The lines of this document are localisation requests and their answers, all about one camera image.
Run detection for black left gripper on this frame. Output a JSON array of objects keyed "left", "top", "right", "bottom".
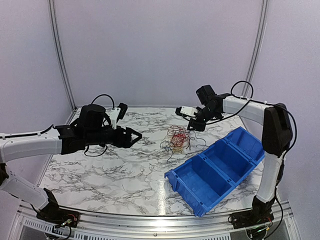
[{"left": 85, "top": 125, "right": 142, "bottom": 148}]

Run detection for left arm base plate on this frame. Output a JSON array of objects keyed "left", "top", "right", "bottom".
[{"left": 36, "top": 208, "right": 80, "bottom": 228}]

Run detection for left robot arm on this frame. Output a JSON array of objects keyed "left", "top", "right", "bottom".
[{"left": 0, "top": 103, "right": 142, "bottom": 223}]

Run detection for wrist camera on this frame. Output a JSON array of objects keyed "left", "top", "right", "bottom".
[
  {"left": 109, "top": 102, "right": 128, "bottom": 130},
  {"left": 175, "top": 106, "right": 199, "bottom": 118}
]

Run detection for blue three-compartment bin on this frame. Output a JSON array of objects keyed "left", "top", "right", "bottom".
[{"left": 164, "top": 127, "right": 265, "bottom": 217}]

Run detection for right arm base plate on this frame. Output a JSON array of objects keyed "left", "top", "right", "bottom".
[{"left": 228, "top": 209, "right": 274, "bottom": 229}]

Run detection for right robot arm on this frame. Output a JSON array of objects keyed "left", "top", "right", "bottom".
[{"left": 185, "top": 85, "right": 293, "bottom": 224}]

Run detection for yellow tangled wire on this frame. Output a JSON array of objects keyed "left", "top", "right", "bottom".
[{"left": 162, "top": 134, "right": 187, "bottom": 154}]

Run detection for red tangled wire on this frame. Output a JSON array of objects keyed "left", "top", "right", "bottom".
[{"left": 167, "top": 129, "right": 190, "bottom": 149}]

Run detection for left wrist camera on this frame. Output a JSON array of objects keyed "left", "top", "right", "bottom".
[{"left": 109, "top": 102, "right": 128, "bottom": 130}]

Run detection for aluminium front frame rail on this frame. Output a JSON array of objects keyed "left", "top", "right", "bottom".
[{"left": 8, "top": 201, "right": 301, "bottom": 240}]

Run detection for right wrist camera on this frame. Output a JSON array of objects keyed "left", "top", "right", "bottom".
[{"left": 175, "top": 106, "right": 199, "bottom": 118}]

